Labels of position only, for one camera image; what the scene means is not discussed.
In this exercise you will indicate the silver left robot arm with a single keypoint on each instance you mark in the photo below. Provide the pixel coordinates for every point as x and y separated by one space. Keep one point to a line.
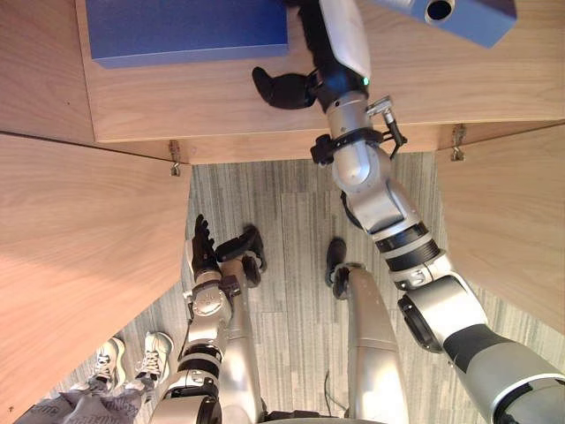
205 305

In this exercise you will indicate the wooden office cabinet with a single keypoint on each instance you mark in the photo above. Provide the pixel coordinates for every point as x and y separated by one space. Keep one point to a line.
220 110

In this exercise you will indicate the person's left leg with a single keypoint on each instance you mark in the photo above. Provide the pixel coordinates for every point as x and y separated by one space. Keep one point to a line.
75 406

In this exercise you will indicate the person's right foot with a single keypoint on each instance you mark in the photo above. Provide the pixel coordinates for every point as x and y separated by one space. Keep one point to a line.
152 358

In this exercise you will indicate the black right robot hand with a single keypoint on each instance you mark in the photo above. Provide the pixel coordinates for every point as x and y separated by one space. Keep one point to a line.
348 40

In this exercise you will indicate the silver robot leg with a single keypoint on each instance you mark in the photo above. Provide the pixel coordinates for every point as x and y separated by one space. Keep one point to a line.
375 344
243 362

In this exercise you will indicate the blue file box with hole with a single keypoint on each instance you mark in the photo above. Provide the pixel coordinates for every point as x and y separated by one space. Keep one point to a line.
476 20

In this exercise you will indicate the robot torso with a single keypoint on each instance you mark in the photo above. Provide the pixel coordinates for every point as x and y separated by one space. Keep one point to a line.
300 417

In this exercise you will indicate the flat blue folder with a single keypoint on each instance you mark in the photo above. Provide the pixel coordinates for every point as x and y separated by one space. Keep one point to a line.
185 26

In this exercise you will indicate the person's leg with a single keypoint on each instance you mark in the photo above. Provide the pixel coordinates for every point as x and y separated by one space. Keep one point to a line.
75 406
125 404

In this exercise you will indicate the metal door hinge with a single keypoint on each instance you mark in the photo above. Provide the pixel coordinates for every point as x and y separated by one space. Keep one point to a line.
175 156
458 143

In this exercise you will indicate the person's right leg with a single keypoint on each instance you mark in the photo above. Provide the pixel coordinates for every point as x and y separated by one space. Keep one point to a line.
125 404

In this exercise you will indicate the wooden cabinet door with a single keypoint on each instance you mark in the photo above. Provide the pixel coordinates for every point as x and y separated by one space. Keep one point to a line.
88 243
507 221

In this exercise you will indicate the silver left robot leg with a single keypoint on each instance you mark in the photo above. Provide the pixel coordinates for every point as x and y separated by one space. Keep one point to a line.
243 362

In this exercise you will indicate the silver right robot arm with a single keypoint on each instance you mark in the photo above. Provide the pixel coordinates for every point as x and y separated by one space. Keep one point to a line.
366 168

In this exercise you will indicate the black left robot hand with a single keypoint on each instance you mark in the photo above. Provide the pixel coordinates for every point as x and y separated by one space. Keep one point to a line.
204 252

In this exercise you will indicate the person's foot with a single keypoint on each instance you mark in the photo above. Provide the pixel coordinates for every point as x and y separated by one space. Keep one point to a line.
152 358
108 362

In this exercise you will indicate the silver right robot leg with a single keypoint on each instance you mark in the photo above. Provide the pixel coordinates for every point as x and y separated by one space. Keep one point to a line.
375 344

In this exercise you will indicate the person's left foot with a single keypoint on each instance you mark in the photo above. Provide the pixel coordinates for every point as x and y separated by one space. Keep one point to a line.
108 362

